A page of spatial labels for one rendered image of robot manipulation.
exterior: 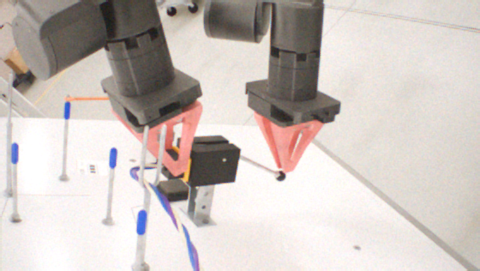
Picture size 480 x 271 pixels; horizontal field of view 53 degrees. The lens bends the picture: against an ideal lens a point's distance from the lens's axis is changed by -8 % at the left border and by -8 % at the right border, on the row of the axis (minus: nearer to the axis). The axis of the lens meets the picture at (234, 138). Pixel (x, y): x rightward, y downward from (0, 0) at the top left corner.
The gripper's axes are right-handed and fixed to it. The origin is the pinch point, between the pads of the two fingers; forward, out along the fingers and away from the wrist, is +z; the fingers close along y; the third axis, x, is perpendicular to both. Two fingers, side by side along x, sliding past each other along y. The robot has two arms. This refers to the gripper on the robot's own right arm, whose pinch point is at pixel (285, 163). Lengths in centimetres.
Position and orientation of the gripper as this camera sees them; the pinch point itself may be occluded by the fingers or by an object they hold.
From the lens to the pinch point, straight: 62.3
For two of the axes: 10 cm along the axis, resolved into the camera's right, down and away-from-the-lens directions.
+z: -0.3, 9.0, 4.3
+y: 5.3, 3.8, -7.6
